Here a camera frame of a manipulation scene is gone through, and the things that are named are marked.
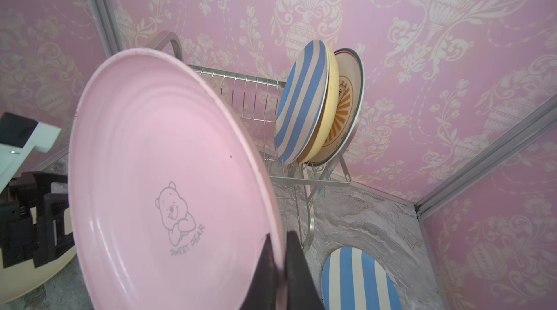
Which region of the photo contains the blue striped plate front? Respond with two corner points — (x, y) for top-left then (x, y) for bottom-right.
(274, 40), (329, 165)

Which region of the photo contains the pink plate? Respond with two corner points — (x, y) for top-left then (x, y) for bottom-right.
(68, 48), (286, 309)

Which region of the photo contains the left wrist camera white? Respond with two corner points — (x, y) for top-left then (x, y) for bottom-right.
(1, 112), (61, 191)

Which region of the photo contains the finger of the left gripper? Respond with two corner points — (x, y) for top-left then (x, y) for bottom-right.
(1, 172), (68, 267)
(33, 193), (75, 268)

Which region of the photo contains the blue striped plate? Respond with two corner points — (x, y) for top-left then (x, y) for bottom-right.
(321, 247), (402, 310)
(274, 40), (329, 165)

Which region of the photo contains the sunburst plate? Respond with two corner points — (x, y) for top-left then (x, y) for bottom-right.
(308, 48), (365, 166)

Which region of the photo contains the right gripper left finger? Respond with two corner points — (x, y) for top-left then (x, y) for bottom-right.
(239, 234), (279, 310)

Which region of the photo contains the yellow bear plate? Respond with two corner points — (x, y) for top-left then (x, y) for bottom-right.
(296, 44), (340, 164)

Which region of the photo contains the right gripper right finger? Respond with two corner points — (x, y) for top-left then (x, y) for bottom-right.
(285, 231), (324, 310)

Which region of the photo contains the blue striped plate back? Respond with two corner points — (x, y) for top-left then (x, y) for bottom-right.
(321, 247), (402, 310)

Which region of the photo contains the steel two-tier dish rack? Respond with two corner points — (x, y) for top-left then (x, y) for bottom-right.
(145, 30), (362, 254)

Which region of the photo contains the cream plate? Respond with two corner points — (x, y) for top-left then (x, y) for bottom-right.
(0, 205), (79, 306)

